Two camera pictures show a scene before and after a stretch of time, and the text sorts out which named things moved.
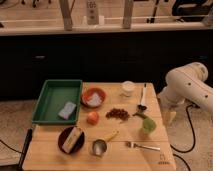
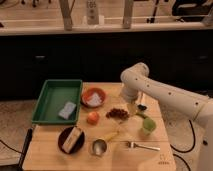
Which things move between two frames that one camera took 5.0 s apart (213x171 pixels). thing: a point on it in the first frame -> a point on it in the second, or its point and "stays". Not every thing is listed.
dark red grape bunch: (117, 113) stays
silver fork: (136, 145) stays
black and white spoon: (142, 107) stays
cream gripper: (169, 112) -> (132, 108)
